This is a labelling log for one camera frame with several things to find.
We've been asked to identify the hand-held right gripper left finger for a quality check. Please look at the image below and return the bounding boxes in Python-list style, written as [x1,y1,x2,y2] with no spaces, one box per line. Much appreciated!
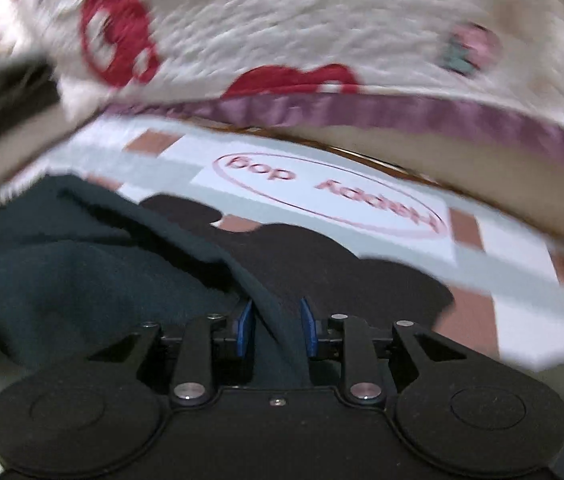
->
[82,300,256,408]

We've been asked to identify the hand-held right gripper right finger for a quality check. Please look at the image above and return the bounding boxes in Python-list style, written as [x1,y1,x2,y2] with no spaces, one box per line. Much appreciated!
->
[299,297,468,406]

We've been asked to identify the dark blue denim jeans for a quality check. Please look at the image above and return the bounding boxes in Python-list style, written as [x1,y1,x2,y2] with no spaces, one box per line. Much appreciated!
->
[0,175,313,391]

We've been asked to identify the red bear print quilt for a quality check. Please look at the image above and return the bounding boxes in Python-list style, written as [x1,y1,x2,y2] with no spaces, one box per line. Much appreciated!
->
[0,0,564,171]

